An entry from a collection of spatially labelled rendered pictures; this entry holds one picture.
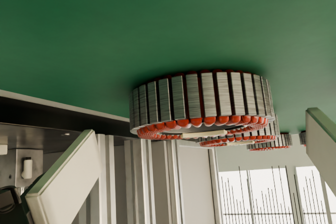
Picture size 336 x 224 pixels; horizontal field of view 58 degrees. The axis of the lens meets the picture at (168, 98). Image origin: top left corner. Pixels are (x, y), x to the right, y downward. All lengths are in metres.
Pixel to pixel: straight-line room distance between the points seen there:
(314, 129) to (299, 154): 6.41
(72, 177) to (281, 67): 0.15
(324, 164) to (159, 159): 0.35
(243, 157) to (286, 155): 0.86
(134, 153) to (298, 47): 0.31
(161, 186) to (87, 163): 0.31
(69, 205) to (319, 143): 0.13
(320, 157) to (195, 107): 0.07
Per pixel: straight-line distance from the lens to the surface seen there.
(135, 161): 0.44
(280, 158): 6.61
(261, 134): 0.38
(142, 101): 0.21
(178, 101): 0.19
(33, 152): 0.51
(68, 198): 0.17
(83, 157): 0.18
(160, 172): 0.49
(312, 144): 0.19
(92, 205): 0.35
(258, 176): 6.65
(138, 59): 0.18
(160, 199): 0.49
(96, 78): 0.21
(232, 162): 6.73
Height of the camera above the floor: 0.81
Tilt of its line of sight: 13 degrees down
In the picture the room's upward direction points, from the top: 176 degrees clockwise
